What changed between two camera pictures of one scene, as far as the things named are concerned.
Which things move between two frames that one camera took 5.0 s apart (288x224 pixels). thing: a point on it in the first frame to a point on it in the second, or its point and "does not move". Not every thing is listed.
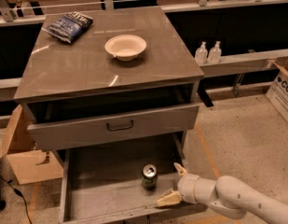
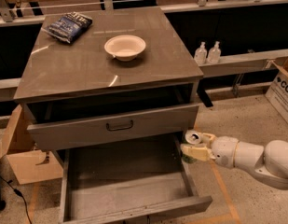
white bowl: (125, 47) does not move
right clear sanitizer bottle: (215, 53) does not move
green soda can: (149, 176) to (191, 137)
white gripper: (186, 186) to (225, 150)
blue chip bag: (69, 26) does not move
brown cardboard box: (32, 164) does not move
